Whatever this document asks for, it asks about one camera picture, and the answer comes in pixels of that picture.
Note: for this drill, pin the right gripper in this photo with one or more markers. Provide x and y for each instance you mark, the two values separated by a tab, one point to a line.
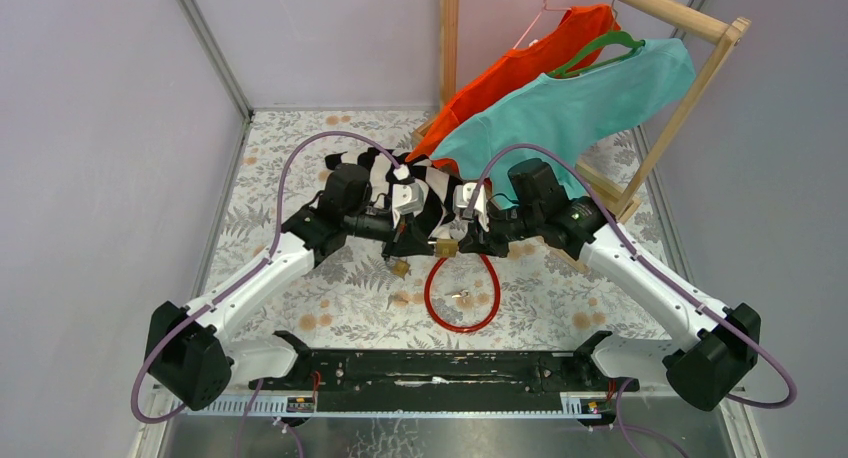
480	241

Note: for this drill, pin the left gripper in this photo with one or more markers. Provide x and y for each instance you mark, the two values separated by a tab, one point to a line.
409	240

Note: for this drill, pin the small brass padlock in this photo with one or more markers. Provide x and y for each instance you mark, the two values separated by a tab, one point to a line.
399	267

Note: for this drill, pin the red cable lock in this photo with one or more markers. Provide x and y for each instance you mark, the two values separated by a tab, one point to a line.
465	329

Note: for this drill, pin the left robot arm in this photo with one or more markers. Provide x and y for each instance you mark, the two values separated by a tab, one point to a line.
192	351

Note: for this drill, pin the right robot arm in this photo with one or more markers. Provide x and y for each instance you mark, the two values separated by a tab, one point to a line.
710	347

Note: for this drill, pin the black white striped garment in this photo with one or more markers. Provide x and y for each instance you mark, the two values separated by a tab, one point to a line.
437	186

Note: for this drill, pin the floral table mat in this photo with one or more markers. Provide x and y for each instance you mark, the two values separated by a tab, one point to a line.
352	299

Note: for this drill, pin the teal t-shirt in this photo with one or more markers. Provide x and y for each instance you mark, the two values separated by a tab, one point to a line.
567	116

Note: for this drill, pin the orange t-shirt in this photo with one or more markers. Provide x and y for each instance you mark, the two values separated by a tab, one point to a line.
516	68

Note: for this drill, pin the green clothes hanger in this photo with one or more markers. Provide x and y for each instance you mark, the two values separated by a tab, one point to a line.
612	38

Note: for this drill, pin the pink clothes hanger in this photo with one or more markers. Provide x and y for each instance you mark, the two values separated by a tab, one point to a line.
528	38

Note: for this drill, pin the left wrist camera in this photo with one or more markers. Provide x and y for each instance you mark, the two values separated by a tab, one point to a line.
407	197

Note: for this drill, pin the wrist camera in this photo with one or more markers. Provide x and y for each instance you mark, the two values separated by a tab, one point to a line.
407	197
470	204

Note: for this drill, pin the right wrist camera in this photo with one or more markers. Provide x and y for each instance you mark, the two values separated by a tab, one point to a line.
470	204

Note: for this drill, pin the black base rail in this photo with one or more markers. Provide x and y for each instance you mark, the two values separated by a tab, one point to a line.
451	382

